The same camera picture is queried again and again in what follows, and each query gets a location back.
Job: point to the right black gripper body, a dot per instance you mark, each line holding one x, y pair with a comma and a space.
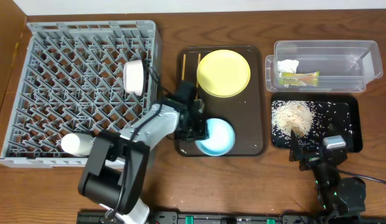
309, 159

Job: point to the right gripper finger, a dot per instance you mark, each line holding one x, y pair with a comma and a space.
296, 152
335, 129

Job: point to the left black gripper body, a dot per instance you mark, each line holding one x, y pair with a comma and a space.
195, 125

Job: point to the light blue bowl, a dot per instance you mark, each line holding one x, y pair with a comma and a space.
221, 138

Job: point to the pile of rice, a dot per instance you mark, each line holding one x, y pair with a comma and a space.
288, 116

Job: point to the green snack wrapper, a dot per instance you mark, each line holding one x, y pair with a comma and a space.
298, 79

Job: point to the yellow round plate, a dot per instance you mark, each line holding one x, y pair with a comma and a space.
224, 73

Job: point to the wooden chopstick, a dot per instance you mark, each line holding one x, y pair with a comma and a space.
183, 67
197, 76

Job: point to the white tissue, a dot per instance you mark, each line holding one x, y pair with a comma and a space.
287, 66

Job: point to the pink white bowl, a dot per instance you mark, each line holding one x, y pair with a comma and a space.
133, 77

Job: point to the white plastic cup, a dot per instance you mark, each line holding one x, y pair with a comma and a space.
77, 144

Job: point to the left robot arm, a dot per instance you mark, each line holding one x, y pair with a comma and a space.
114, 174

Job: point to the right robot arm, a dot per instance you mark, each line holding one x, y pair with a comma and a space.
342, 199

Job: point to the black plastic tray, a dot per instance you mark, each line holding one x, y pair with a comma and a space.
340, 110

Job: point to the dark brown serving tray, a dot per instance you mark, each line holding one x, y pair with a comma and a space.
246, 111

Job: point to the clear plastic bin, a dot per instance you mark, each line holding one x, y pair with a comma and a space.
343, 65

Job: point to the grey plastic dish rack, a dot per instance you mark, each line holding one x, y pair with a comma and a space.
72, 82

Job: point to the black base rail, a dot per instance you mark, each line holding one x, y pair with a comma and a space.
183, 218

